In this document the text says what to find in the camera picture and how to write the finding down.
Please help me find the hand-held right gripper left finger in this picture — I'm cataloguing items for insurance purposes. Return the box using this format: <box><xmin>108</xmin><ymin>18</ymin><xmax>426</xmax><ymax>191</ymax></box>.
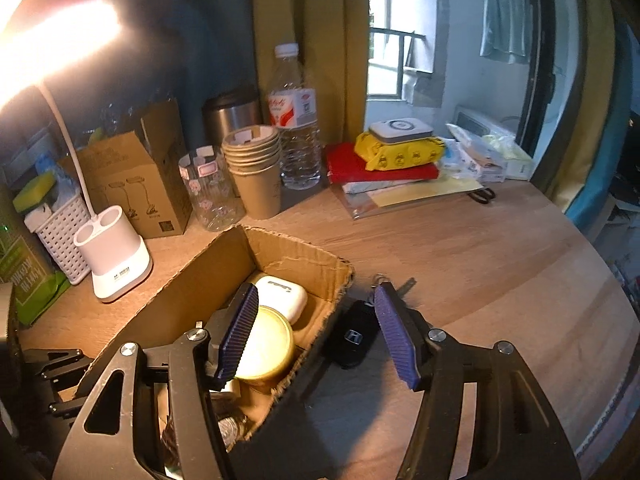
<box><xmin>52</xmin><ymin>282</ymin><xmax>261</xmax><ymax>480</ymax></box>

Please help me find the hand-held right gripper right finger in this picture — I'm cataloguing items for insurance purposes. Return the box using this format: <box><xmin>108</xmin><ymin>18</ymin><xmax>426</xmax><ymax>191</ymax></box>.
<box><xmin>372</xmin><ymin>281</ymin><xmax>583</xmax><ymax>480</ymax></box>

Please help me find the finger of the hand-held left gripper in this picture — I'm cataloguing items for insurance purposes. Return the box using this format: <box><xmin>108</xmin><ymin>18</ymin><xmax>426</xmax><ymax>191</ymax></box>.
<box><xmin>20</xmin><ymin>347</ymin><xmax>85</xmax><ymax>378</ymax></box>
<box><xmin>47</xmin><ymin>382</ymin><xmax>87</xmax><ymax>416</ymax></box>

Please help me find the red can with yellow lid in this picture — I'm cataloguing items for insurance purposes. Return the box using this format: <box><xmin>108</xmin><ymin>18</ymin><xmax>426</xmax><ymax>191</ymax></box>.
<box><xmin>232</xmin><ymin>305</ymin><xmax>296</xmax><ymax>395</ymax></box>

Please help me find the black car key with keyring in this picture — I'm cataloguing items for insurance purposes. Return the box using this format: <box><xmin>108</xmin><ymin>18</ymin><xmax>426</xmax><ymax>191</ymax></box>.
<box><xmin>325</xmin><ymin>272</ymin><xmax>417</xmax><ymax>370</ymax></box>

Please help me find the white earbuds case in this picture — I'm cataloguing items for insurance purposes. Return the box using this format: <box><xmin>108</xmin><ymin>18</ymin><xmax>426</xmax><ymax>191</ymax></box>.
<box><xmin>254</xmin><ymin>275</ymin><xmax>308</xmax><ymax>322</ymax></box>

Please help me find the cardboard box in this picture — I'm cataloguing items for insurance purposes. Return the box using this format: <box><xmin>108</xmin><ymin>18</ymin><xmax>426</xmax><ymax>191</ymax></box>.
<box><xmin>75</xmin><ymin>224</ymin><xmax>356</xmax><ymax>480</ymax></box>

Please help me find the silver metal object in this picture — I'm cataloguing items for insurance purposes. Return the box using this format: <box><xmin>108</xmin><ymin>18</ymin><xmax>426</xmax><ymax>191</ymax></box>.
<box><xmin>217</xmin><ymin>412</ymin><xmax>251</xmax><ymax>448</ymax></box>

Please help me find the green printed packet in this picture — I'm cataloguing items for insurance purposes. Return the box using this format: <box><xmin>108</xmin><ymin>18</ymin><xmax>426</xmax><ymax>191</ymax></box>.
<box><xmin>0</xmin><ymin>185</ymin><xmax>71</xmax><ymax>326</ymax></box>

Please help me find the white plastic basket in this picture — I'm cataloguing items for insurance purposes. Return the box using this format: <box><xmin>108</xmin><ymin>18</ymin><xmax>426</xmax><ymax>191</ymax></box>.
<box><xmin>25</xmin><ymin>187</ymin><xmax>93</xmax><ymax>286</ymax></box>

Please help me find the white desk lamp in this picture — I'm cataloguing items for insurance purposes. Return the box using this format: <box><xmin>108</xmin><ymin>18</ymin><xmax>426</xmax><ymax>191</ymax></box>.
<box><xmin>0</xmin><ymin>0</ymin><xmax>152</xmax><ymax>304</ymax></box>

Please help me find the clear plastic document folder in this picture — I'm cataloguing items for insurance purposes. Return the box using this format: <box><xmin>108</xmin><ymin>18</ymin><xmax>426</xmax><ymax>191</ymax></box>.
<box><xmin>342</xmin><ymin>177</ymin><xmax>486</xmax><ymax>221</ymax></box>

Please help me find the yellow green sponge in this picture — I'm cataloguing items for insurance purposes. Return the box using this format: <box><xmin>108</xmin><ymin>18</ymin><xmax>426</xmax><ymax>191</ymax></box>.
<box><xmin>12</xmin><ymin>170</ymin><xmax>58</xmax><ymax>213</ymax></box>

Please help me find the clear glass jar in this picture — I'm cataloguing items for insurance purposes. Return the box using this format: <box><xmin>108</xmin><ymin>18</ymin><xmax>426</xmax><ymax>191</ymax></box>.
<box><xmin>178</xmin><ymin>145</ymin><xmax>246</xmax><ymax>232</ymax></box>

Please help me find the stack of paper cups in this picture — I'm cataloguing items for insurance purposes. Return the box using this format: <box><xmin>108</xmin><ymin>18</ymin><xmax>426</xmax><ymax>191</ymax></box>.
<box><xmin>221</xmin><ymin>125</ymin><xmax>283</xmax><ymax>220</ymax></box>

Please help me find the blue plastic bag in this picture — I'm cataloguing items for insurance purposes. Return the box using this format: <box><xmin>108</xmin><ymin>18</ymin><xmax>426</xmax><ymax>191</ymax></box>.
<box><xmin>47</xmin><ymin>162</ymin><xmax>81</xmax><ymax>201</ymax></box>

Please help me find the yellow wet wipes pack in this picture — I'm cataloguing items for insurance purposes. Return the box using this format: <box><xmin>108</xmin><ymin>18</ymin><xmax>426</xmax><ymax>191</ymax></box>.
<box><xmin>354</xmin><ymin>131</ymin><xmax>447</xmax><ymax>172</ymax></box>

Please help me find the red flat packet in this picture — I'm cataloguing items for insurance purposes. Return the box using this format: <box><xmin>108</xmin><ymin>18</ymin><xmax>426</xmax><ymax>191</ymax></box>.
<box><xmin>325</xmin><ymin>142</ymin><xmax>441</xmax><ymax>186</ymax></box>

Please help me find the brown cardboard lamp carton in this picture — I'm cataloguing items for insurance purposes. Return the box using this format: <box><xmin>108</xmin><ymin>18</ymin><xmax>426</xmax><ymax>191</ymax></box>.
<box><xmin>57</xmin><ymin>100</ymin><xmax>193</xmax><ymax>239</ymax></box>

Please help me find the clear plastic water bottle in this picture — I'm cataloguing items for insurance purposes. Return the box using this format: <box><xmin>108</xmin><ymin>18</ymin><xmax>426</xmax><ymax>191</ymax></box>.
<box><xmin>266</xmin><ymin>43</ymin><xmax>322</xmax><ymax>191</ymax></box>

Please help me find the white grey flat device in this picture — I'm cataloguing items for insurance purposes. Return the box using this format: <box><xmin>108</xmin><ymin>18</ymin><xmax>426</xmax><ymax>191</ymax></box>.
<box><xmin>369</xmin><ymin>117</ymin><xmax>435</xmax><ymax>145</ymax></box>

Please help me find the pale yellow tissue pack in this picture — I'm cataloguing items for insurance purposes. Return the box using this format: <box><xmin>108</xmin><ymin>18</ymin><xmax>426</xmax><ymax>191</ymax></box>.
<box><xmin>482</xmin><ymin>132</ymin><xmax>533</xmax><ymax>181</ymax></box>

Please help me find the stainless steel canister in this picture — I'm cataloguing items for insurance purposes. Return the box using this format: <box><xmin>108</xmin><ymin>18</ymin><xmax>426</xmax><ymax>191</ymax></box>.
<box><xmin>202</xmin><ymin>90</ymin><xmax>261</xmax><ymax>148</ymax></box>

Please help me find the white vented appliance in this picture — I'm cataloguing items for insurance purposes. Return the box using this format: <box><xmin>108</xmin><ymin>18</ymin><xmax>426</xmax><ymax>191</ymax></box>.
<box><xmin>454</xmin><ymin>105</ymin><xmax>521</xmax><ymax>138</ymax></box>

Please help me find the yellow curtain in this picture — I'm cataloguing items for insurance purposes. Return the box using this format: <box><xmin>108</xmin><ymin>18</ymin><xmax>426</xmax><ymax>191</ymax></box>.
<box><xmin>252</xmin><ymin>0</ymin><xmax>373</xmax><ymax>151</ymax></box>

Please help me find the hanging grey garment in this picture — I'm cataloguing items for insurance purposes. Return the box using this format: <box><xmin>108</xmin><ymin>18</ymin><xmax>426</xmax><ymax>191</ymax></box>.
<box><xmin>480</xmin><ymin>0</ymin><xmax>535</xmax><ymax>65</ymax></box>

